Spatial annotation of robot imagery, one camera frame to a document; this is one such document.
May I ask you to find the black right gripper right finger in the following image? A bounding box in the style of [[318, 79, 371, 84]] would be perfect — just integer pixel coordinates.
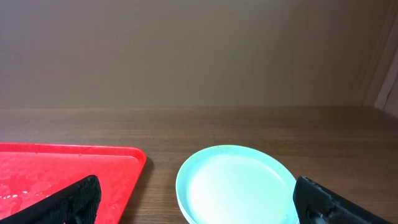
[[293, 176, 391, 224]]

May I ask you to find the white plate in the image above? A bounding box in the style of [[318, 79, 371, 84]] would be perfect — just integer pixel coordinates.
[[175, 145, 299, 224]]

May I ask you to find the red plastic tray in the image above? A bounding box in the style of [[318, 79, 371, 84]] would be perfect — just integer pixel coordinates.
[[1, 142, 147, 223]]

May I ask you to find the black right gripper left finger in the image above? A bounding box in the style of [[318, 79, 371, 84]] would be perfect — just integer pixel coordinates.
[[1, 175, 101, 224]]

